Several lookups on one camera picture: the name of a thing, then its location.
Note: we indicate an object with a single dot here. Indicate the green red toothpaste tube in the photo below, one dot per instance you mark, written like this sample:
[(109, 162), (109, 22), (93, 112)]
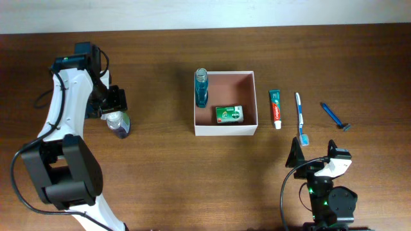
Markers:
[(276, 107)]

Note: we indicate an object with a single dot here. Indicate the blue white toothbrush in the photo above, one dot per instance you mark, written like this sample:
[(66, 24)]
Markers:
[(304, 139)]

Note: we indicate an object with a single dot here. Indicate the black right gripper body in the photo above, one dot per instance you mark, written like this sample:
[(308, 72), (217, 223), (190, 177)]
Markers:
[(307, 171)]

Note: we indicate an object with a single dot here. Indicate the blue disposable razor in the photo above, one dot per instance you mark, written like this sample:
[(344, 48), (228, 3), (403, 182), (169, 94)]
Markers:
[(340, 125)]

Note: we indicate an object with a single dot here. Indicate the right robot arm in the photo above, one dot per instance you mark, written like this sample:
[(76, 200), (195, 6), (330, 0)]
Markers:
[(332, 207)]

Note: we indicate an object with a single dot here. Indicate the white open cardboard box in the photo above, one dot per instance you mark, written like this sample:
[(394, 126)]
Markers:
[(228, 88)]

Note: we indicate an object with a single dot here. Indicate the green soap box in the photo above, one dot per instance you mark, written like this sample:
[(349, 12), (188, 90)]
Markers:
[(233, 114)]

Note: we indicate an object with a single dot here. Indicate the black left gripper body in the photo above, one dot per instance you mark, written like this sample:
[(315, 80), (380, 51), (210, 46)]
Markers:
[(107, 100)]

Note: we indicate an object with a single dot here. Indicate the teal mouthwash bottle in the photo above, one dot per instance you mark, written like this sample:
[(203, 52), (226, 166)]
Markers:
[(201, 87)]

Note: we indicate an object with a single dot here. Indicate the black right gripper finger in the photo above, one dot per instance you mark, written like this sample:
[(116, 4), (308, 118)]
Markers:
[(331, 148), (296, 156)]

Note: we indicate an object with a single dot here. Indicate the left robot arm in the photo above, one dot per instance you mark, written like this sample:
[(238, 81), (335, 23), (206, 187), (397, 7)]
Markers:
[(62, 168)]

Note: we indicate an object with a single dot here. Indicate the purple hand sanitizer bottle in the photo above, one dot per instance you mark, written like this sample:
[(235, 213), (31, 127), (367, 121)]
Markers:
[(119, 122)]

